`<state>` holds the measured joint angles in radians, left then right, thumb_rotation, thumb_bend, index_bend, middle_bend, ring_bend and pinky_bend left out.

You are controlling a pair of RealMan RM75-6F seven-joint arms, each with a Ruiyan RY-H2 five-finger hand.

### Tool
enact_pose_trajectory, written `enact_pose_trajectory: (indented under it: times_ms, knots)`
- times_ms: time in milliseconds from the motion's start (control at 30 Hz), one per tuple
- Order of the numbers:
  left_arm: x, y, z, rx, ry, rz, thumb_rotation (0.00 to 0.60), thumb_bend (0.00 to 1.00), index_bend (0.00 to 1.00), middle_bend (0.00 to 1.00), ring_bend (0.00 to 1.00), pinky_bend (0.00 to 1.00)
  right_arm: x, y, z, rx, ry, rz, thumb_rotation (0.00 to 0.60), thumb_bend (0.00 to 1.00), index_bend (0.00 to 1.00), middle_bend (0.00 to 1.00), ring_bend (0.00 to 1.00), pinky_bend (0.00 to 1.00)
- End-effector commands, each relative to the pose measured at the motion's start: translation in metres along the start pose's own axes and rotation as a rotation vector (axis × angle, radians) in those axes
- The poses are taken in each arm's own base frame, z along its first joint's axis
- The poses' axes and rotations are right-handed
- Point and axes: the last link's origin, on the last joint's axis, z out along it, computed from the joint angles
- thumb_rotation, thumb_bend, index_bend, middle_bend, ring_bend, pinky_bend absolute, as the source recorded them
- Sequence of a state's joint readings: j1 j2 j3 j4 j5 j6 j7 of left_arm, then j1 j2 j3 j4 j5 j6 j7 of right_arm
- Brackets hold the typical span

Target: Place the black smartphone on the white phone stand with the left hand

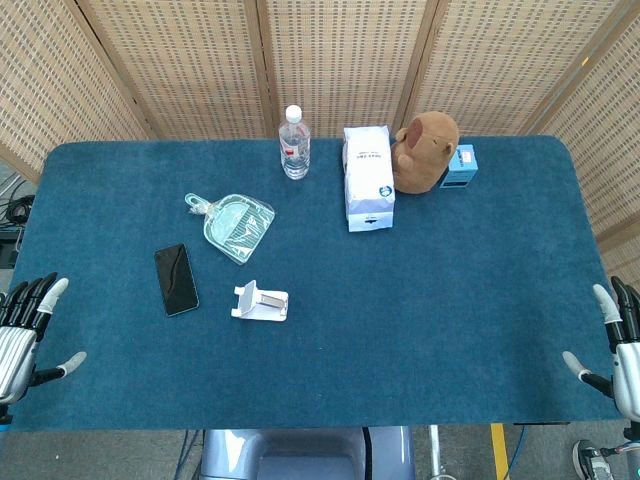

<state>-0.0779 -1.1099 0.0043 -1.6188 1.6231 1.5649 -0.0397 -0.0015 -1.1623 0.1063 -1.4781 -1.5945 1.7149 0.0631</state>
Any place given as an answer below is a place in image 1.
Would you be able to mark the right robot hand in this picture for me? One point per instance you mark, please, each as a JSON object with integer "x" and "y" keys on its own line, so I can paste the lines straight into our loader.
{"x": 625, "y": 350}

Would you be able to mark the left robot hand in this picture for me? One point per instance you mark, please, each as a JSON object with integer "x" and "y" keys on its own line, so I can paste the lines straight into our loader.
{"x": 17, "y": 320}

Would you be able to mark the black smartphone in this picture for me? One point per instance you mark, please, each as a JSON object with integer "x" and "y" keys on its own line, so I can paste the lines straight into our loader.
{"x": 175, "y": 279}

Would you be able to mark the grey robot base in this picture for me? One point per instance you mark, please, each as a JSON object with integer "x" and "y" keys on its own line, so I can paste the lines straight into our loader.
{"x": 305, "y": 455}

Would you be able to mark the white phone stand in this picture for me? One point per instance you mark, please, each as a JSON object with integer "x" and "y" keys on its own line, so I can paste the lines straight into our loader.
{"x": 260, "y": 302}

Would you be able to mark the metal table leg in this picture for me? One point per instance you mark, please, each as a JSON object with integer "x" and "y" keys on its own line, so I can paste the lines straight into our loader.
{"x": 436, "y": 452}

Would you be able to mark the green plastic dustpan in bag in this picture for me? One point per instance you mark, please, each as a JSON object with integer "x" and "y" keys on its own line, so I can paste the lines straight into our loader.
{"x": 235, "y": 227}

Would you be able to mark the small light blue box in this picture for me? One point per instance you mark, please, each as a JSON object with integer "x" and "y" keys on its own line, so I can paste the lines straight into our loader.
{"x": 459, "y": 167}

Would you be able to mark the brown plush capybara toy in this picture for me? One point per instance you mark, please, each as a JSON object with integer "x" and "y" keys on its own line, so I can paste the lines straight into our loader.
{"x": 425, "y": 152}

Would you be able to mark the blue table cloth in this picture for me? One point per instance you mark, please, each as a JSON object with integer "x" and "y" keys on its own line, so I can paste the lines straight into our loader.
{"x": 320, "y": 310}

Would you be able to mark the white paper bag package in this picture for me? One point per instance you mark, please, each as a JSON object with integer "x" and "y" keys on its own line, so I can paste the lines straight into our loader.
{"x": 369, "y": 177}

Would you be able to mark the clear plastic water bottle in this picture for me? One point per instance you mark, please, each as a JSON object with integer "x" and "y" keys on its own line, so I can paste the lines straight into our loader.
{"x": 294, "y": 145}

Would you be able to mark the woven bamboo folding screen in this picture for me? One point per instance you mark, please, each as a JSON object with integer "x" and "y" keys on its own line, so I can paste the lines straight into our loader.
{"x": 320, "y": 65}

